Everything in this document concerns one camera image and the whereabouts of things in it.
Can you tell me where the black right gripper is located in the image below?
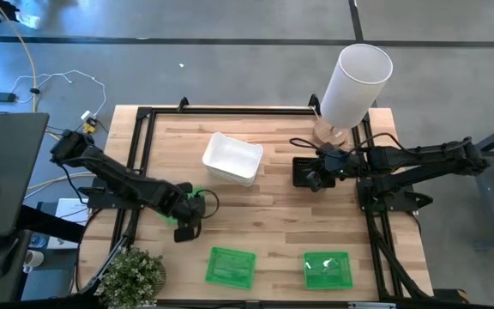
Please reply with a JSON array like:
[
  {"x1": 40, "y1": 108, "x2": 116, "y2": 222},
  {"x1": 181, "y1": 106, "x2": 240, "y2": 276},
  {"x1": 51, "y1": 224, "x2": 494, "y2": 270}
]
[{"x1": 305, "y1": 142, "x2": 359, "y2": 193}]

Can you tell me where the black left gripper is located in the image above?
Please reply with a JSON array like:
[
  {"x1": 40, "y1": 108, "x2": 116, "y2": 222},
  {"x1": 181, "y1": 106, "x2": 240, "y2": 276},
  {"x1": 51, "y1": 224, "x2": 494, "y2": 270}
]
[{"x1": 167, "y1": 182, "x2": 208, "y2": 244}]

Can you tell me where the black plastic basket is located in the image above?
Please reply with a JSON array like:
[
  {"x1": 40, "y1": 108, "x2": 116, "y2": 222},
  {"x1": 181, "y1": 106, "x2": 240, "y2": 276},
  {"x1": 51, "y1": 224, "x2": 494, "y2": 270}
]
[{"x1": 292, "y1": 156, "x2": 336, "y2": 189}]

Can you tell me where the white plastic basket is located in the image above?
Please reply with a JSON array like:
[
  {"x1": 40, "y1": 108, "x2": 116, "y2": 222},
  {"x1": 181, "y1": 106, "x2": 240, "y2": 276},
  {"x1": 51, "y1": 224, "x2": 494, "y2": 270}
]
[
  {"x1": 203, "y1": 162, "x2": 260, "y2": 189},
  {"x1": 202, "y1": 131, "x2": 264, "y2": 184}
]

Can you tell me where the white table lamp wooden base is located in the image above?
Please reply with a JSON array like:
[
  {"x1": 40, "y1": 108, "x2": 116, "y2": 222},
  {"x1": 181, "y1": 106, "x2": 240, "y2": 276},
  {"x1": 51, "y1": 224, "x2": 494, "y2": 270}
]
[{"x1": 313, "y1": 42, "x2": 394, "y2": 149}]

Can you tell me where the small potted green plant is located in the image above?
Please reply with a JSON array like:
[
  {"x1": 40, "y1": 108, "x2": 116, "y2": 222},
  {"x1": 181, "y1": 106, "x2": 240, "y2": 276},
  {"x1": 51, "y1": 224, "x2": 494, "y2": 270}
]
[{"x1": 93, "y1": 245, "x2": 167, "y2": 309}]

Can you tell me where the white booklet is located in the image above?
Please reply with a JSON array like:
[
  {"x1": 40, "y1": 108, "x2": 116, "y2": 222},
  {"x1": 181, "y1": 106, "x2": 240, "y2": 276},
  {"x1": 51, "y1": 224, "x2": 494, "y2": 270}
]
[{"x1": 47, "y1": 197, "x2": 89, "y2": 250}]

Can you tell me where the white and yellow plug adapter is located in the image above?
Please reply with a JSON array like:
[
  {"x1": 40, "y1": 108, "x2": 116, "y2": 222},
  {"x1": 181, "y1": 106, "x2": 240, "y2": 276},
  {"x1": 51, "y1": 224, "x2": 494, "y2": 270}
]
[{"x1": 80, "y1": 110, "x2": 99, "y2": 134}]

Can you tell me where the black bar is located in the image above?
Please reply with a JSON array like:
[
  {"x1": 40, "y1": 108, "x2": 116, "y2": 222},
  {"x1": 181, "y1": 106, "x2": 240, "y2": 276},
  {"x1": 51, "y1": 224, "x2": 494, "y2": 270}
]
[{"x1": 15, "y1": 204, "x2": 87, "y2": 245}]

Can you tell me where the white mug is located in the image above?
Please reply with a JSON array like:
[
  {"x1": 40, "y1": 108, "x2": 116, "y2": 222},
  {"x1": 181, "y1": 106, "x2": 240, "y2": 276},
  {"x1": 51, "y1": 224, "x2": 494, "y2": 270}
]
[{"x1": 22, "y1": 249, "x2": 45, "y2": 275}]

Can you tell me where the dark grey side desk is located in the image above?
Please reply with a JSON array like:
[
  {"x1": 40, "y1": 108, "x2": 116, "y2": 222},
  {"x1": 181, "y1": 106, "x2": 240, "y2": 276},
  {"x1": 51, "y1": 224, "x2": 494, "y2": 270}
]
[{"x1": 0, "y1": 111, "x2": 51, "y2": 306}]

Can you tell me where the black computer mouse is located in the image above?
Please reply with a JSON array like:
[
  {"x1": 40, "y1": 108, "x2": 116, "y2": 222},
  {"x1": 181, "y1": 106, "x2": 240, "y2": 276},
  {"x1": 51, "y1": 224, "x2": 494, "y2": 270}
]
[{"x1": 0, "y1": 238, "x2": 20, "y2": 279}]

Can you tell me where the person's shoe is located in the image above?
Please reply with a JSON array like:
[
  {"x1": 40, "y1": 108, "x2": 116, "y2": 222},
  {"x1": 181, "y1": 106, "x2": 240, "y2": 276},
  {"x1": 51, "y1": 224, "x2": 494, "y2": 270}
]
[{"x1": 15, "y1": 10, "x2": 42, "y2": 30}]

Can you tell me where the white cable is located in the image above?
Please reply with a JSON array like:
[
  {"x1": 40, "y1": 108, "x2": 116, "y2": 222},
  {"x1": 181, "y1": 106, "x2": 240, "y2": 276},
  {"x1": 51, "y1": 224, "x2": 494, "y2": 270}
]
[{"x1": 10, "y1": 70, "x2": 107, "y2": 119}]

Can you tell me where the yellow cable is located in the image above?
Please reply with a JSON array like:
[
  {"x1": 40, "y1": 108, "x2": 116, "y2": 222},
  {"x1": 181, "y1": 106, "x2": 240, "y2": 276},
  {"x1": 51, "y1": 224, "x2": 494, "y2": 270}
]
[{"x1": 0, "y1": 0, "x2": 98, "y2": 192}]

